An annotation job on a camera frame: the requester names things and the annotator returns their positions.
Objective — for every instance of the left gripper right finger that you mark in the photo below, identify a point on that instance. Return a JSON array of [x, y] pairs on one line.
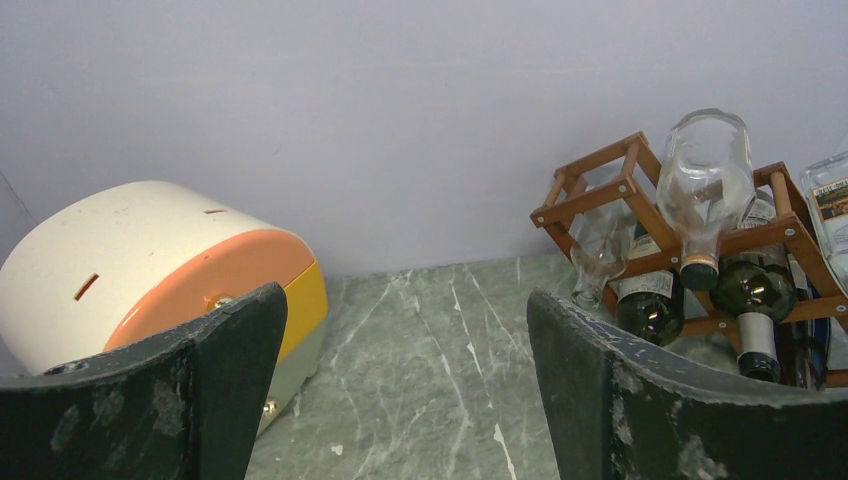
[[619, 407]]

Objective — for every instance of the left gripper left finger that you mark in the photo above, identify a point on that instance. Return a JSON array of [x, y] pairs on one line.
[[184, 403]]

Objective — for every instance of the blue glass bottle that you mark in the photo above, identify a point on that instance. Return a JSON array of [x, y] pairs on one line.
[[802, 351]]

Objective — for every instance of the round clear glass bottle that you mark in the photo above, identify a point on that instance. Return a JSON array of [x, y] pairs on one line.
[[705, 189]]

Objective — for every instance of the square clear whisky bottle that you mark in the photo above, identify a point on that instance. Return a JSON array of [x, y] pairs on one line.
[[824, 189]]

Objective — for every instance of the green wine bottle black cap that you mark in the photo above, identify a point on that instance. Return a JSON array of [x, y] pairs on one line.
[[651, 306]]

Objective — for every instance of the green wine bottle silver cap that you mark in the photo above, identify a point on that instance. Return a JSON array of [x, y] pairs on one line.
[[755, 288]]

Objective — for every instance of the white orange bread box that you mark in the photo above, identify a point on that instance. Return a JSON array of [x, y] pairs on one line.
[[140, 258]]

